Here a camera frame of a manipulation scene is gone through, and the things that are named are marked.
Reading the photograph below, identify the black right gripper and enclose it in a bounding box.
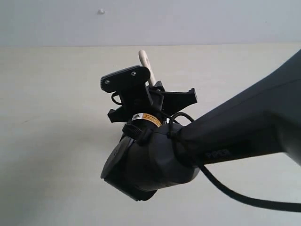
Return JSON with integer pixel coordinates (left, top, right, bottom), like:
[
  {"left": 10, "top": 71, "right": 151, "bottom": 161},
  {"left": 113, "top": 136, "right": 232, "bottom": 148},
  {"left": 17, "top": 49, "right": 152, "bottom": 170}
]
[{"left": 108, "top": 82, "right": 197, "bottom": 122}]

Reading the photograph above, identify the white wooden paint brush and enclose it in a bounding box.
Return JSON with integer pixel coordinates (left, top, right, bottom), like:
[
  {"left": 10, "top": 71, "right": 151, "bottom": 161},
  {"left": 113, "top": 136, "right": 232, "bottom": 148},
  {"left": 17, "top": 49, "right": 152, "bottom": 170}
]
[{"left": 138, "top": 49, "right": 156, "bottom": 87}]

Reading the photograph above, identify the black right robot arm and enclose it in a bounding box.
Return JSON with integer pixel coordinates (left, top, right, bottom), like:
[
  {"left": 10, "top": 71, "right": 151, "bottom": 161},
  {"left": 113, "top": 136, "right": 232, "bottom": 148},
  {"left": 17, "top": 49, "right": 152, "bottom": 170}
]
[{"left": 101, "top": 52, "right": 301, "bottom": 212}]

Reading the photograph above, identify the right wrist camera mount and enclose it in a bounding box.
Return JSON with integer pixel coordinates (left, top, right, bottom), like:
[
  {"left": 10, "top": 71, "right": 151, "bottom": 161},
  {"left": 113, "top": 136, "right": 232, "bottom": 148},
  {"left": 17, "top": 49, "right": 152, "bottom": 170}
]
[{"left": 100, "top": 65, "right": 152, "bottom": 108}]

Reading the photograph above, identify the white lump on wall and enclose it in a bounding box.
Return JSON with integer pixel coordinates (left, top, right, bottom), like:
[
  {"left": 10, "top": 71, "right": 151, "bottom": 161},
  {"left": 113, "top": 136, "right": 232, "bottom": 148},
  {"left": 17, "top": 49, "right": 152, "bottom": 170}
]
[{"left": 97, "top": 9, "right": 106, "bottom": 15}]

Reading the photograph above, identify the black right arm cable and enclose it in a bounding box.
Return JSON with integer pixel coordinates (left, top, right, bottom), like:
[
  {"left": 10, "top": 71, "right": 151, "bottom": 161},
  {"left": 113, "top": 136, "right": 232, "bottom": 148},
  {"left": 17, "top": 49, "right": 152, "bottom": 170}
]
[{"left": 166, "top": 112, "right": 301, "bottom": 209}]

